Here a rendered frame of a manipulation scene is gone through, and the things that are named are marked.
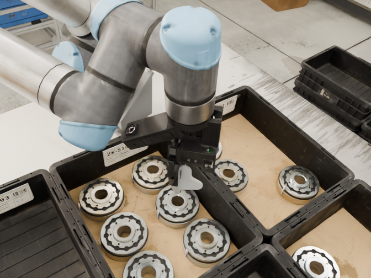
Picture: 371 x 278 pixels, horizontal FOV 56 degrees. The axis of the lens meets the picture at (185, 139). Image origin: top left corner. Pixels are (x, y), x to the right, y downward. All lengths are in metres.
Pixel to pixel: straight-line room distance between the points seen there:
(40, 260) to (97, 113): 0.43
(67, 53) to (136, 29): 0.52
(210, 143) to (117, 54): 0.20
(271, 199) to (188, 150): 0.41
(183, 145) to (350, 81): 1.58
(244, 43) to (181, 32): 2.68
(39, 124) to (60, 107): 0.75
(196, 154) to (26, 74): 0.28
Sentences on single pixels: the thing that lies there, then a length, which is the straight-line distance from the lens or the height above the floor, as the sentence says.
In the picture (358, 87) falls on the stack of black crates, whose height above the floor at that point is 0.49.
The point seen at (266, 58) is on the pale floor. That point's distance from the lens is 2.96.
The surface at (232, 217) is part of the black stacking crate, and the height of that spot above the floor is 0.91.
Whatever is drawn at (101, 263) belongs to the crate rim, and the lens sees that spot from 0.69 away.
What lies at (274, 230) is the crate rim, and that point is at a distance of 0.76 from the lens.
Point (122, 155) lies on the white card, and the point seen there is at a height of 0.87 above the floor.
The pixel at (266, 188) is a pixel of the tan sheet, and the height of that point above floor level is 0.83.
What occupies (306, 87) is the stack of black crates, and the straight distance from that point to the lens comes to 1.91.
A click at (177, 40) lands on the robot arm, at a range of 0.42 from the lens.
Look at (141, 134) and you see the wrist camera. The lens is 0.58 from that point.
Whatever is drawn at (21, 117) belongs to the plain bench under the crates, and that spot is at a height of 0.70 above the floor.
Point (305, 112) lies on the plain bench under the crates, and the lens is 1.40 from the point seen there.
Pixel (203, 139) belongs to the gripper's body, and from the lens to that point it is 0.56.
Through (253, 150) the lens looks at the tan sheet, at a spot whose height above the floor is 0.83.
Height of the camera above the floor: 1.56
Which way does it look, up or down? 47 degrees down
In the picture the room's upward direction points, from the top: 6 degrees clockwise
